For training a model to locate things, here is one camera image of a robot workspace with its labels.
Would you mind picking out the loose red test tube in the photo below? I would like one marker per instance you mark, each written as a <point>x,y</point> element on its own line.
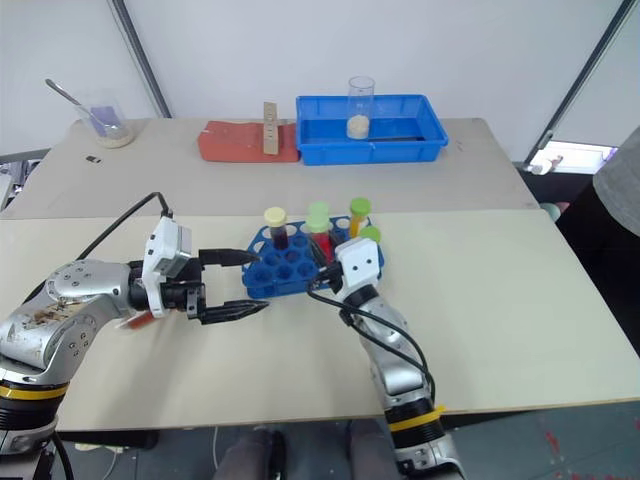
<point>137,321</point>

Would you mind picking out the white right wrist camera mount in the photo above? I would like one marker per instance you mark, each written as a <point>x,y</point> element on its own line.
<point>357,265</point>

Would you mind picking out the clear cylinder with beige powder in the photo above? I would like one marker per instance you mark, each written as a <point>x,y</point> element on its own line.
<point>358,127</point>

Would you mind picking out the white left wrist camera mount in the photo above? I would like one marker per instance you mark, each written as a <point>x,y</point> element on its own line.
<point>160,260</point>

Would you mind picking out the blue plastic bin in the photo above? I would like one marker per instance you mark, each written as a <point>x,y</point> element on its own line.
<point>350,152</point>

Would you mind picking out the yellow-capped dark red test tube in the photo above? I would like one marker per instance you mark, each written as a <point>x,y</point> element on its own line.
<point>275,217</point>

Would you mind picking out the purple paper piece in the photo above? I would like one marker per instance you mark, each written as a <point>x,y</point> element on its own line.
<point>102,117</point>

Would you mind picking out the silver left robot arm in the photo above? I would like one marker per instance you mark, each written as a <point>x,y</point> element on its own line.
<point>75,295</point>

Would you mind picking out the small white object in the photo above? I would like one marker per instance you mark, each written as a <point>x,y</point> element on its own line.
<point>545,166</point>

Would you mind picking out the light-green-capped red test tube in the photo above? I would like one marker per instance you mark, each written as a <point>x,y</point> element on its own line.
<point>318,217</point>

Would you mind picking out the dark grey rounded shape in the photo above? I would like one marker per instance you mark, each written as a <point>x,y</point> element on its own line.
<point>250,452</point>

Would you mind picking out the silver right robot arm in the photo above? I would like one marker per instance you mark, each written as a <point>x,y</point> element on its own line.
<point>395,360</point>

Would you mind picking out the glass beaker with beige powder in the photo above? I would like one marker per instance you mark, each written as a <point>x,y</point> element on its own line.
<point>119,136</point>

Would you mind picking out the wooden upright block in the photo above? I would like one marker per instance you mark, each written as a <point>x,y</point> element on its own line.
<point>270,130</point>

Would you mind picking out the green-capped orange test tube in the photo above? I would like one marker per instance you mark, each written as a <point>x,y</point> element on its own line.
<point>360,206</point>

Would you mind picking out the red-brown flat tray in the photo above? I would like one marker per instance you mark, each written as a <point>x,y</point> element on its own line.
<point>230,142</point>

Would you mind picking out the pale green round object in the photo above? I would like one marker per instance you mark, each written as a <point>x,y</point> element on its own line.
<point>554,211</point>

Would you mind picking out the grey equipment clutter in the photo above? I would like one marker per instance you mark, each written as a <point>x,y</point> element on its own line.
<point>15,175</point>

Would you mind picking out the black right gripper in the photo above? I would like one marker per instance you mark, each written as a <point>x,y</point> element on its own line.
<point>334,280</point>

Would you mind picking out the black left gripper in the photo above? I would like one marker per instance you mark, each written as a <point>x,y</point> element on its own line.
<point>192,295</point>

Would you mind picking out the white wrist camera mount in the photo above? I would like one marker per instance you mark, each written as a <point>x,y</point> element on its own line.
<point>160,260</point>
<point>357,265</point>

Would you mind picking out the grey metal frame pole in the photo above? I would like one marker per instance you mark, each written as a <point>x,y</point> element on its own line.
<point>145,55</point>
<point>575,82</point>

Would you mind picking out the blue test tube rack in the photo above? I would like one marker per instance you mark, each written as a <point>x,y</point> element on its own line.
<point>285,272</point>

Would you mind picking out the person in grey top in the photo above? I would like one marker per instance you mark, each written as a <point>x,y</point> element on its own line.
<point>620,185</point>

